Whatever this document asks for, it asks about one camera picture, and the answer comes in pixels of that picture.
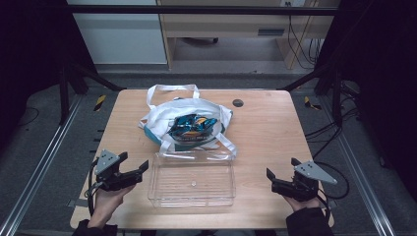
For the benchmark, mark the white tote bag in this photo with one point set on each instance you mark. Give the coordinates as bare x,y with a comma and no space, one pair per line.
164,114

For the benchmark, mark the black horizontal bar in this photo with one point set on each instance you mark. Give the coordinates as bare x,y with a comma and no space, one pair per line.
196,10

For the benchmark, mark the person's left hand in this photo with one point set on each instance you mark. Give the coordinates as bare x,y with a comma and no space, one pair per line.
106,201

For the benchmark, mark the clear plastic box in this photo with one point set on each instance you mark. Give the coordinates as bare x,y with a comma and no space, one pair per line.
173,187

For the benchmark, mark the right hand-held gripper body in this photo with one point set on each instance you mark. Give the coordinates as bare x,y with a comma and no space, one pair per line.
300,188

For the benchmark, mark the blue snack packet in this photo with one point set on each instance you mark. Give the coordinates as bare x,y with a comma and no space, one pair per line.
191,126

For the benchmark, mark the wooden desk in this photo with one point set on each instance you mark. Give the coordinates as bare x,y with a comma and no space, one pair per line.
229,29

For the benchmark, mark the dark curtain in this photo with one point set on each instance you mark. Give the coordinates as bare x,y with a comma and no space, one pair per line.
29,49
383,65

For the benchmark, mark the person's right hand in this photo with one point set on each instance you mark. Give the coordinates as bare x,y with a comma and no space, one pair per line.
303,204

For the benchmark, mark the yellow black tape strip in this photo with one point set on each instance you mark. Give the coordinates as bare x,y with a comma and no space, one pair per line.
310,103
100,102

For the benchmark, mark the white cabinet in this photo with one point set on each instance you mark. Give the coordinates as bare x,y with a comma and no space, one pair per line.
121,39

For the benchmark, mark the dark round table grommet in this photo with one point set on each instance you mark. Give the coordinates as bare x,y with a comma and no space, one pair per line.
238,103

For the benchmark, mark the grey tape piece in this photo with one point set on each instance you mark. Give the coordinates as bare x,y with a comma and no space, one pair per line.
76,203

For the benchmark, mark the metal floor rail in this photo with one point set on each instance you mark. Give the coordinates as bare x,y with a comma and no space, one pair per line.
359,177
39,164

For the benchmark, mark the black metal stand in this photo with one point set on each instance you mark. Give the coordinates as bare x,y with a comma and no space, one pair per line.
337,98
64,95

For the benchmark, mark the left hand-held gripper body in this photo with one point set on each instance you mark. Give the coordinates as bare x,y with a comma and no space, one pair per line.
113,182

